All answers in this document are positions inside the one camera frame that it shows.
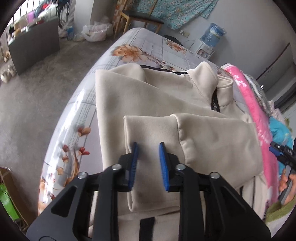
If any cream zip jacket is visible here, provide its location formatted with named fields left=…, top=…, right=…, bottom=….
left=95, top=61, right=266, bottom=241

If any brown paper bag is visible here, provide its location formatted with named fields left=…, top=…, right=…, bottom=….
left=0, top=166, right=35, bottom=232

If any person's right forearm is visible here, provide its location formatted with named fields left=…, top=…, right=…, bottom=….
left=265, top=202, right=296, bottom=229

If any teal floral hanging cloth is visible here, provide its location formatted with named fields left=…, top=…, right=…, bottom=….
left=116, top=0, right=219, bottom=29

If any floral checked bed sheet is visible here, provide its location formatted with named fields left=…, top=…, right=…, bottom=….
left=38, top=27, right=234, bottom=220

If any person's right hand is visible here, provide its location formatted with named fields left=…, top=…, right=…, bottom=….
left=279, top=169, right=296, bottom=205

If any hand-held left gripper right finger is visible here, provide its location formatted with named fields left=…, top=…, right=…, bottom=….
left=158, top=142, right=271, bottom=241

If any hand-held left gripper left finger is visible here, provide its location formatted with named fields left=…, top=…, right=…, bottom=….
left=25, top=142, right=139, bottom=241

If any pile of clothes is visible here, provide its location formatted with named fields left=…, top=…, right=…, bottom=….
left=28, top=0, right=77, bottom=24

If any green paper bag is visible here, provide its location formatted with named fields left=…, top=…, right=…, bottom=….
left=0, top=183, right=19, bottom=220

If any grey wardrobe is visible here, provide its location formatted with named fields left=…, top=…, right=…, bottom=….
left=255, top=42, right=296, bottom=107

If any white water dispenser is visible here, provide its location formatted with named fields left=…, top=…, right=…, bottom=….
left=193, top=39, right=214, bottom=59

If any white plastic bag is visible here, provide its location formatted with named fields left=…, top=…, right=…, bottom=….
left=82, top=16, right=114, bottom=42

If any wooden chair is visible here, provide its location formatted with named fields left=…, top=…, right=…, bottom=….
left=114, top=0, right=164, bottom=40

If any blue floral cloth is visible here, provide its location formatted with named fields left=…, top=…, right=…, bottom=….
left=268, top=116, right=294, bottom=149

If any blue water bottle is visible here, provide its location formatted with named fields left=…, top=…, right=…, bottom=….
left=200, top=22, right=226, bottom=49

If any dark grey cabinet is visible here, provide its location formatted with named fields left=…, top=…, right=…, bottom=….
left=8, top=19, right=60, bottom=75

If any grey patterned blanket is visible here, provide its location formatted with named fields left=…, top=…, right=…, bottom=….
left=243, top=73, right=275, bottom=114

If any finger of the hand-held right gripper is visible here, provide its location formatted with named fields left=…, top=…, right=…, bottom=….
left=269, top=146, right=287, bottom=163
left=271, top=141, right=288, bottom=151

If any pink floral blanket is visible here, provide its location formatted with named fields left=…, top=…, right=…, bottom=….
left=221, top=64, right=281, bottom=204

